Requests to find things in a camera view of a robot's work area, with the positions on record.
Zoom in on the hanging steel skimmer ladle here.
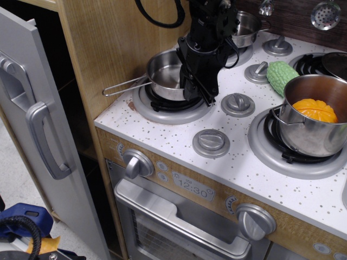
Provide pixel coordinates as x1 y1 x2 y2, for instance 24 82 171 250
311 1 341 31

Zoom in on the orange toy pumpkin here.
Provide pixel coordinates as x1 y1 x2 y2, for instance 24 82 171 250
292 99 338 124

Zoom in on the silver oven door handle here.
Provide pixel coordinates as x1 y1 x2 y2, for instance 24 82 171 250
114 179 251 259

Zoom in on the grey stovetop knob rear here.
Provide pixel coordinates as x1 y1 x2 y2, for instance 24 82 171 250
263 36 293 57

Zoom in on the silver oven dial right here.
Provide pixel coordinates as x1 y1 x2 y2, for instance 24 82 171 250
236 203 277 241

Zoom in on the black braided cable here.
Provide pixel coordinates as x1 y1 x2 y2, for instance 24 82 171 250
0 215 42 260

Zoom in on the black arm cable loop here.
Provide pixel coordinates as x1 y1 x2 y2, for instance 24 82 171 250
134 0 186 29

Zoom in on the grey stovetop knob upper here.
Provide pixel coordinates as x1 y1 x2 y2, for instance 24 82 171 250
244 62 269 85

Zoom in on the grey stovetop knob middle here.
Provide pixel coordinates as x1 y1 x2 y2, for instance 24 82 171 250
221 93 255 118

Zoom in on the rear left stove burner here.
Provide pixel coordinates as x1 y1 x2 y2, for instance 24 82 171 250
223 45 253 69

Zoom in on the oven clock display panel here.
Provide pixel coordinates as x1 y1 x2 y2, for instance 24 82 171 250
171 171 216 202

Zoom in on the steel pot rear left burner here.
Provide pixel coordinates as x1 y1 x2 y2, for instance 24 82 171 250
232 11 272 49

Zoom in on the large steel pot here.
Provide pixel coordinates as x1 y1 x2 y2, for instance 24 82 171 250
277 75 346 157

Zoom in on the small steel saucepan wire handle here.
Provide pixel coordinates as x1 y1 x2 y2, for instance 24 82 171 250
101 49 190 101

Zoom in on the hanging steel utensil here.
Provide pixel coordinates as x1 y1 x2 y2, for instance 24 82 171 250
259 0 275 16

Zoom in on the grey fridge door handle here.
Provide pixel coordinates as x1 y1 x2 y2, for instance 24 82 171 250
25 101 72 180

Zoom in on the green toy bitter gourd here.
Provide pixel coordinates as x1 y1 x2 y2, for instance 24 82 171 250
266 61 299 97

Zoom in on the front left stove burner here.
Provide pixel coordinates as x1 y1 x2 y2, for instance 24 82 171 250
132 79 211 125

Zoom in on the blue clamp device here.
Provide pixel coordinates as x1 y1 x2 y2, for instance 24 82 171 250
1 203 53 239

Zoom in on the front right stove burner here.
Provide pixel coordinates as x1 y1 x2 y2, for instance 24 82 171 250
248 111 346 179

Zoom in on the silver oven dial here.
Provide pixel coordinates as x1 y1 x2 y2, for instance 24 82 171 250
123 148 155 179
236 203 277 241

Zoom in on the silver oven dial left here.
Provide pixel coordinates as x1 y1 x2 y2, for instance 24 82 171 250
123 148 155 179

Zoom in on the rear right stove burner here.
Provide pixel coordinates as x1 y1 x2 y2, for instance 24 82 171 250
289 52 346 81

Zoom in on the stove burner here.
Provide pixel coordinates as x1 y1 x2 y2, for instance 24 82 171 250
223 45 253 69
289 52 346 81
132 79 211 125
248 111 346 179

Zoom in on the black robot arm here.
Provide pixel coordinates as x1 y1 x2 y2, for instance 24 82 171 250
177 1 239 106

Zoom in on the grey toy fridge door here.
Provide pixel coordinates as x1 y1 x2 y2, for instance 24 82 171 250
1 9 110 259

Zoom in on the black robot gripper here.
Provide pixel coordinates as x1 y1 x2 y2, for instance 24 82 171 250
177 36 239 106

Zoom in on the grey stovetop knob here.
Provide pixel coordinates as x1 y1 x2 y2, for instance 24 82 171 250
244 62 269 85
192 129 230 159
263 36 293 57
221 93 255 118

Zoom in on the grey stovetop knob front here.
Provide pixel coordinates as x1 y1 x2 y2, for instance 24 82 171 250
192 129 230 159

